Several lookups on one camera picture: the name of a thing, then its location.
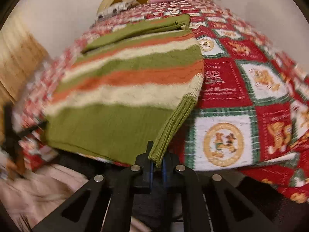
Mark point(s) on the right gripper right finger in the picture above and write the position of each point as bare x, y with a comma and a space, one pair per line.
211, 203

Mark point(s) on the red patchwork bear bedspread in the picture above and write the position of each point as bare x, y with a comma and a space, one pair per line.
252, 110

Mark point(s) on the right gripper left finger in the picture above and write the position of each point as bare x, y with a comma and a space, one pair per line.
103, 203

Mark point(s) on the striped green orange knit sweater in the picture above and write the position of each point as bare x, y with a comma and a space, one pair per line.
128, 87

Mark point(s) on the white car print pillow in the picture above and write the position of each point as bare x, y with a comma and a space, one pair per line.
116, 9

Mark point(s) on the beige side curtain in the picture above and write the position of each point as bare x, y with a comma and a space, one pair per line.
21, 54

